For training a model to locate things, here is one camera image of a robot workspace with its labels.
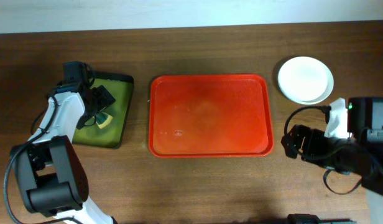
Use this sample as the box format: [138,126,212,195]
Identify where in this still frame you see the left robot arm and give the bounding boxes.
[4,62,116,224]

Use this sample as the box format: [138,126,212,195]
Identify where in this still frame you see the yellow green sponge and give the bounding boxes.
[96,112,113,129]

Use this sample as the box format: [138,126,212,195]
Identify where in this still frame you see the black tray with soapy water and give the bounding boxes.
[72,72,134,149]

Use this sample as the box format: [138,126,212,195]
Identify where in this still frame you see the white plate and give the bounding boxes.
[277,56,334,105]

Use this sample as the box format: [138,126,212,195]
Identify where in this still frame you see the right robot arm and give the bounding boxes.
[281,97,383,223]

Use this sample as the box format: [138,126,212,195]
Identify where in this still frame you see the red plastic tray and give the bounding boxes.
[148,73,274,158]

